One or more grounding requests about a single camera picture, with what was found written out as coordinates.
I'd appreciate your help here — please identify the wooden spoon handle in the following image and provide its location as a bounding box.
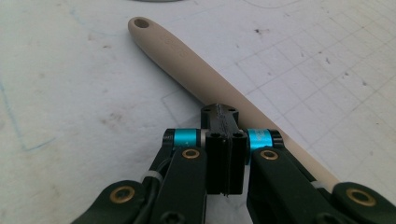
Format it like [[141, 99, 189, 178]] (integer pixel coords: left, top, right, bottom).
[[127, 16, 341, 193]]

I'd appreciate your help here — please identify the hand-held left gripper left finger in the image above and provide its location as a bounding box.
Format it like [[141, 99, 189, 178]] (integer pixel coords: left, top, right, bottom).
[[200, 103, 227, 196]]

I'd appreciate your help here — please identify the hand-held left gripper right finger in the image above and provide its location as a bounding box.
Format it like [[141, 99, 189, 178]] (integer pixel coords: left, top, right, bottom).
[[223, 104, 249, 196]]

